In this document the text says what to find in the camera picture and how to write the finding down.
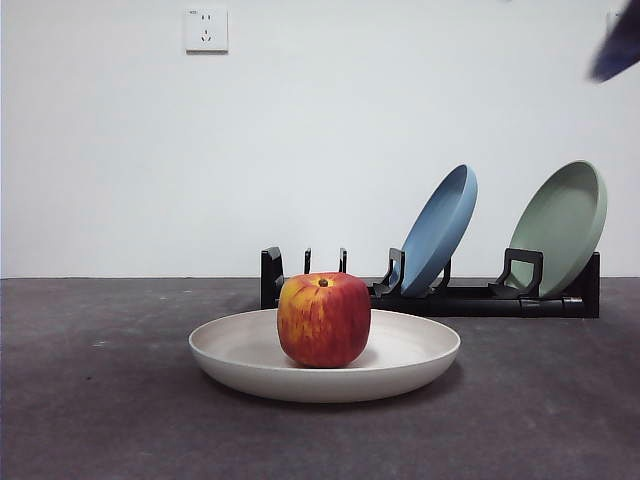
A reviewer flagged red yellow apple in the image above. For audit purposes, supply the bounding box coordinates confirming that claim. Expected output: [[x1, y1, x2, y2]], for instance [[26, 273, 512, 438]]
[[277, 272, 372, 370]]

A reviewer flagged pale yellow cream plate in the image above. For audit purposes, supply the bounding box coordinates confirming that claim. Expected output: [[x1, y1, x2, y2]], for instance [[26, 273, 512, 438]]
[[188, 308, 461, 404]]

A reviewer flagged green plate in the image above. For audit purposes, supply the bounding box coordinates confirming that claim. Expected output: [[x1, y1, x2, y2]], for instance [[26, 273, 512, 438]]
[[508, 159, 609, 299]]

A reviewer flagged blue plate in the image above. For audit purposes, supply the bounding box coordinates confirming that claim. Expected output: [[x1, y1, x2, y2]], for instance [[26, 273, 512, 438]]
[[398, 163, 479, 297]]

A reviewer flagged black plate rack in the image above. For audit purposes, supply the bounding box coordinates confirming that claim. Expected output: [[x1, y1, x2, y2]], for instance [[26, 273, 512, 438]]
[[259, 246, 601, 319]]

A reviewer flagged white wall socket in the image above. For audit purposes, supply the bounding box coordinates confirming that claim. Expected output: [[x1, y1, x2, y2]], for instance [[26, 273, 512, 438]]
[[185, 6, 229, 55]]

